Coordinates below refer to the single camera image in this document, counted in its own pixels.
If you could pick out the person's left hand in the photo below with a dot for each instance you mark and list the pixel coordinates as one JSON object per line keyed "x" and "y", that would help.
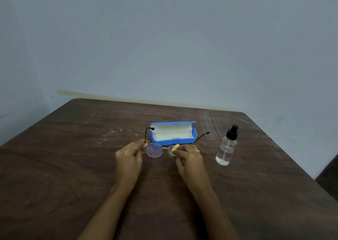
{"x": 128, "y": 163}

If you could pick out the person's right hand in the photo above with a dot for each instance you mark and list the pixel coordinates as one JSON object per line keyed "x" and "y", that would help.
{"x": 190, "y": 166}

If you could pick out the person's left thumb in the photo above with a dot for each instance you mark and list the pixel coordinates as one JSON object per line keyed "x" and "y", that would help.
{"x": 141, "y": 151}

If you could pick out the person's right thumb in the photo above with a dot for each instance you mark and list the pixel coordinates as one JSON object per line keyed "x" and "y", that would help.
{"x": 177, "y": 155}

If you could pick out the yellow cleaning cloth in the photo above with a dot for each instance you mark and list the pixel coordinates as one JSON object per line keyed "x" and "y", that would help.
{"x": 174, "y": 149}

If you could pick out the person's right forearm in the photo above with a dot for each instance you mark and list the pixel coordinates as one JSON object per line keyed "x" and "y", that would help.
{"x": 215, "y": 216}

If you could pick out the person's left forearm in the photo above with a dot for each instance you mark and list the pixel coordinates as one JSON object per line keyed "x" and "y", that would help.
{"x": 101, "y": 213}

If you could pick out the open blue glasses case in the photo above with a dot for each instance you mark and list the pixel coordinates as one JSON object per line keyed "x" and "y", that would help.
{"x": 173, "y": 133}

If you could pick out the clear spray bottle black cap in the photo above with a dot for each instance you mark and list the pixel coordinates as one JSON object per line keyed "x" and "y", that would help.
{"x": 227, "y": 150}

